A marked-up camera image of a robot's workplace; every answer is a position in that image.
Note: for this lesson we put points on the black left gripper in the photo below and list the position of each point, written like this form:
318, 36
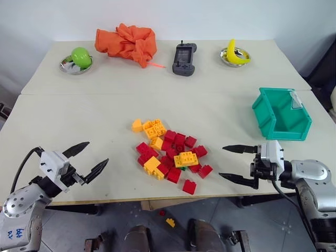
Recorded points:
68, 178

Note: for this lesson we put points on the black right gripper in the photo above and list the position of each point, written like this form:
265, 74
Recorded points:
263, 169

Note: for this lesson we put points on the green plastic storage bin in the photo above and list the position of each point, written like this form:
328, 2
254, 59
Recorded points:
265, 113

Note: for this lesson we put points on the dark green plastic brick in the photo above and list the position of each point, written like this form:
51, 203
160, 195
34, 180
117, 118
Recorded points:
185, 168

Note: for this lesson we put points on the dark rounded shape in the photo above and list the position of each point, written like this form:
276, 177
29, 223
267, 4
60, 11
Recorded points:
139, 239
207, 236

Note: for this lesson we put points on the clear label card holder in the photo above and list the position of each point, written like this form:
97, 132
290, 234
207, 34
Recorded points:
296, 101

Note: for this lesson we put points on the steel plate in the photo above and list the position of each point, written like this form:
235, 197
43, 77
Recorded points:
71, 68

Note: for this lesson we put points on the green apple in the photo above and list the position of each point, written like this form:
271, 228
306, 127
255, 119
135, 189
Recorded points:
80, 56

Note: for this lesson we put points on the yellow banana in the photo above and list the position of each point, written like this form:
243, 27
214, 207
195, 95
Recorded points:
232, 56

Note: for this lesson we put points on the steel bowl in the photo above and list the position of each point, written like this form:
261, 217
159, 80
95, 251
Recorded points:
227, 56

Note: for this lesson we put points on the grey handheld game controller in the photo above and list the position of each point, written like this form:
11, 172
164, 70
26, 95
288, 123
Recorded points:
183, 59

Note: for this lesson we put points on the crumpled orange cloth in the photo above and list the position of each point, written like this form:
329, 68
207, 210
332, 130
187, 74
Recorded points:
126, 44

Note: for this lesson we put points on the black chair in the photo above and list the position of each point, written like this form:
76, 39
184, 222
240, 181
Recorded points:
324, 60

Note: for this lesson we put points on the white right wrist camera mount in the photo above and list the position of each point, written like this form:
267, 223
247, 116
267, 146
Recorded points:
273, 152

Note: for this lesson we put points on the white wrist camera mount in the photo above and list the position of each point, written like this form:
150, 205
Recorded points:
273, 152
52, 162

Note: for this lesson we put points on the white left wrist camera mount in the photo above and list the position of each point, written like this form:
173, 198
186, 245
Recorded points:
52, 162

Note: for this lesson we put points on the black table frame bar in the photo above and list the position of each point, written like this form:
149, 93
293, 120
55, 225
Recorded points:
76, 208
265, 200

